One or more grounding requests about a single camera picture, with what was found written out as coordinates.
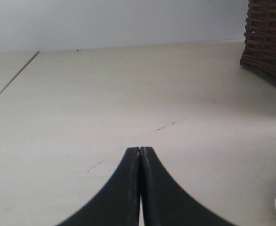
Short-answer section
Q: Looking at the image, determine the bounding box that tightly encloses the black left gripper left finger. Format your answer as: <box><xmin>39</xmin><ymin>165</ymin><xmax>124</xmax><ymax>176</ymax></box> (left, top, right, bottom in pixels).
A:
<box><xmin>59</xmin><ymin>147</ymin><xmax>140</xmax><ymax>226</ymax></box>

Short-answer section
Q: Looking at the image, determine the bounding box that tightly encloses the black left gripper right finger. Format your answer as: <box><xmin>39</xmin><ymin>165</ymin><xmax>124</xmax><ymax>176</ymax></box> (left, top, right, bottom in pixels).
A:
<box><xmin>140</xmin><ymin>147</ymin><xmax>230</xmax><ymax>226</ymax></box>

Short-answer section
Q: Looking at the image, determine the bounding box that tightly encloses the dark brown wicker basket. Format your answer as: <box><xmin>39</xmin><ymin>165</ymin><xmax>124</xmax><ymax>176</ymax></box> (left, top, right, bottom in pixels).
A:
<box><xmin>240</xmin><ymin>0</ymin><xmax>276</xmax><ymax>86</ymax></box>

